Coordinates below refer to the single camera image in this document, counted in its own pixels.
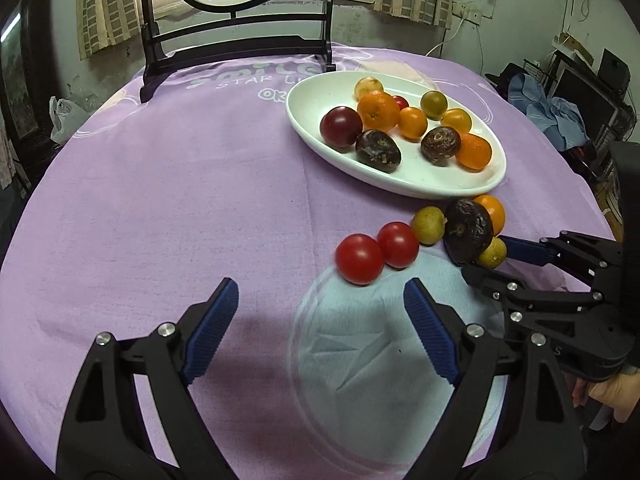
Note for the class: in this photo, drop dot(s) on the round painted screen black stand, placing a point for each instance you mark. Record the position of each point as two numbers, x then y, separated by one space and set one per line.
240 52

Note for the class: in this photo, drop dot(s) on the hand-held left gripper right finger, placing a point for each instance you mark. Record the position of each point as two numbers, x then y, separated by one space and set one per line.
432 332

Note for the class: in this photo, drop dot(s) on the white oval plate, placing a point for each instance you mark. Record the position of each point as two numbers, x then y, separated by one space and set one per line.
425 177

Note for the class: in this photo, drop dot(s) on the computer monitor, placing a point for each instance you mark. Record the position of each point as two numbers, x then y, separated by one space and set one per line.
585 95

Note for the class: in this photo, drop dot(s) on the white power outlet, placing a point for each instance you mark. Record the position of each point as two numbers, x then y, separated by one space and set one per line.
467 12

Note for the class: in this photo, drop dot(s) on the black speaker box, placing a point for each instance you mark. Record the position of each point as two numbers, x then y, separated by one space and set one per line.
615 70

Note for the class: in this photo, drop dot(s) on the blue crumpled cloth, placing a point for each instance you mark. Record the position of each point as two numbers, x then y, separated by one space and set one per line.
555 115

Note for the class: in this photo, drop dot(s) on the dark framed painting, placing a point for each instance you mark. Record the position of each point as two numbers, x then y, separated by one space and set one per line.
17 85

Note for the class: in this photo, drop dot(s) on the white plastic bag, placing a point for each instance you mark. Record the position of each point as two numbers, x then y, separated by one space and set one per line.
65 120

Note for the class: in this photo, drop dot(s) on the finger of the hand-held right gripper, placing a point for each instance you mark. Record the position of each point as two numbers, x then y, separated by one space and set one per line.
525 250
520 305

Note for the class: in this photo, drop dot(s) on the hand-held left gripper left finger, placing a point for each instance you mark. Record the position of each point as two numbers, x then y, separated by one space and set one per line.
210 330

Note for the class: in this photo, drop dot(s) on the small orange round fruit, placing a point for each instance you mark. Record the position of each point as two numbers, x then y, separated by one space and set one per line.
496 211
456 120
412 122

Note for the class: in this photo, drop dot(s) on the person's right hand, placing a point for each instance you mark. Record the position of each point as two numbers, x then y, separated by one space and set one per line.
620 395

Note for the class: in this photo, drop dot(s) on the dark red plum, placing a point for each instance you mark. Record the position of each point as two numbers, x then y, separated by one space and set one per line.
341 126

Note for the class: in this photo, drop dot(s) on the dark purple passion fruit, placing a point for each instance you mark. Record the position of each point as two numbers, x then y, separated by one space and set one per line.
440 145
377 149
468 230

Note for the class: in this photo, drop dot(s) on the yellow streaked round fruit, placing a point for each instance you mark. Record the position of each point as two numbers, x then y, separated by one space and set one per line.
369 87

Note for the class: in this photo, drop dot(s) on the small yellow-green fruit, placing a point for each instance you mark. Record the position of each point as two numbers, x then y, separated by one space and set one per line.
494 255
428 225

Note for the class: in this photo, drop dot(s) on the orange tangerine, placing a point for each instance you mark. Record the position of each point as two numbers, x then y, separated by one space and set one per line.
378 110
473 151

